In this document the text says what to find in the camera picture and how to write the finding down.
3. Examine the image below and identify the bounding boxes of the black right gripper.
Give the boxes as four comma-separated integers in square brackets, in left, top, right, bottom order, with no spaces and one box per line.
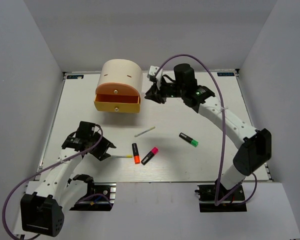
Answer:
[145,76,186,104]

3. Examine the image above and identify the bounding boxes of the yellow thin pen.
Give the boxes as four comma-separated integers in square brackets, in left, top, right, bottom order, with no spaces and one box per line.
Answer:
[111,155,133,159]

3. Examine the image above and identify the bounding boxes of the pale yellow white pen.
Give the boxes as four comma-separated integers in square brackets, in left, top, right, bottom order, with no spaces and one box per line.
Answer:
[134,126,156,138]

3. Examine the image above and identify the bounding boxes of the cream orange drawer box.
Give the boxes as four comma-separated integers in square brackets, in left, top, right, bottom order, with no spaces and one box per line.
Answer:
[94,59,143,114]

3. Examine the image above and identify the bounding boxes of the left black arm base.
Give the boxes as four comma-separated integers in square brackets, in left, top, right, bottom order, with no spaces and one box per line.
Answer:
[70,183,117,212]

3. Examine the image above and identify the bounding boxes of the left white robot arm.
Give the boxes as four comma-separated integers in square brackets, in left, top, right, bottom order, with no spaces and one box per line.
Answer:
[20,121,115,237]

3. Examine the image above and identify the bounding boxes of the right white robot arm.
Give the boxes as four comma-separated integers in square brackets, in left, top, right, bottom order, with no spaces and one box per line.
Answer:
[145,63,272,200]

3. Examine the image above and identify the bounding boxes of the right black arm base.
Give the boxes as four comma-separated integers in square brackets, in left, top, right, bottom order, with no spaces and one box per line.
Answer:
[194,184,247,213]

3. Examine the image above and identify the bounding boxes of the orange capped black highlighter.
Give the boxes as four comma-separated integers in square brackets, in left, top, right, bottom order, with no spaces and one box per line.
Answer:
[132,143,141,164]

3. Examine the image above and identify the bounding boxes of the pink capped black highlighter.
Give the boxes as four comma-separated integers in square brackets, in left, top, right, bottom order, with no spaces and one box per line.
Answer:
[141,147,159,165]

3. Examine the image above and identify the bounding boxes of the green capped black highlighter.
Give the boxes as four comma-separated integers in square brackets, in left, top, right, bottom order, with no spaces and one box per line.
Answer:
[179,132,199,147]

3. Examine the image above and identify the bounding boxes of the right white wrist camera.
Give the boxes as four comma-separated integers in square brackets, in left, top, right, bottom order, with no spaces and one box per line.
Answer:
[147,65,163,89]

